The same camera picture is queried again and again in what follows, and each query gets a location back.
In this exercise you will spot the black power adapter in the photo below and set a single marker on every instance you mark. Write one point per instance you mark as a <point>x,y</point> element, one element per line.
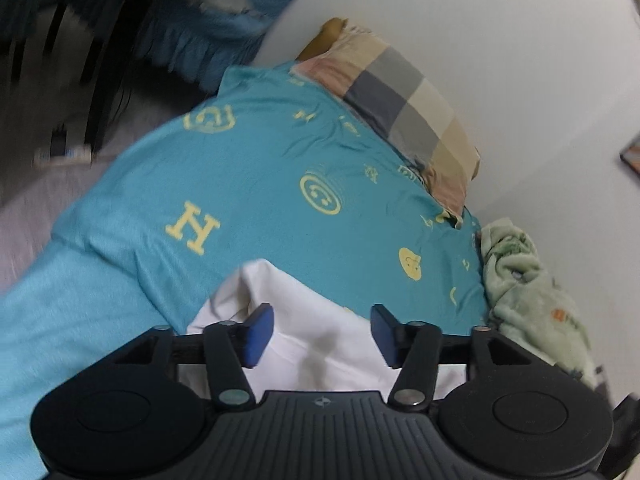
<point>60,141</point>

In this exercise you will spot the white cloth garment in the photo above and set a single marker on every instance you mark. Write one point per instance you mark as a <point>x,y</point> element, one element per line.
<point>320,330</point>

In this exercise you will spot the teal printed bed sheet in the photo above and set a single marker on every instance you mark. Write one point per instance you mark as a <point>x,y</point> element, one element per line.
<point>280,185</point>

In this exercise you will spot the wall picture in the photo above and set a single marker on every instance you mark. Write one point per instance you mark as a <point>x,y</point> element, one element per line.
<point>631,155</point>

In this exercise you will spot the checkered pillow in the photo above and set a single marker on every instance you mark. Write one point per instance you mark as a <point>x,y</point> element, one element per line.
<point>400,110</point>

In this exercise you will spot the black chair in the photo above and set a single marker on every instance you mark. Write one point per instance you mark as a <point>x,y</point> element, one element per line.
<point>107,50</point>

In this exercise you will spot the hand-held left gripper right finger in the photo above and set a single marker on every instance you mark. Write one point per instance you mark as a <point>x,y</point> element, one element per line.
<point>383,328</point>

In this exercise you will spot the teal fringed cloth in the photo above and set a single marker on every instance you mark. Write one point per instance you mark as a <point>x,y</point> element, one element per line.
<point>210,25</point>

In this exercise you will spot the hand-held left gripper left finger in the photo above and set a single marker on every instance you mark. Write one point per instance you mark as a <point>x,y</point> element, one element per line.
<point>259,328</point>

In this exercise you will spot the pale green fleece blanket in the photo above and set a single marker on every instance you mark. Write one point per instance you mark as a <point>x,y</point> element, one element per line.
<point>535,300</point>

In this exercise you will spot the yellow pillow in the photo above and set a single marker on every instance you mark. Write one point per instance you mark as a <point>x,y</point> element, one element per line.
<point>322,39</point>

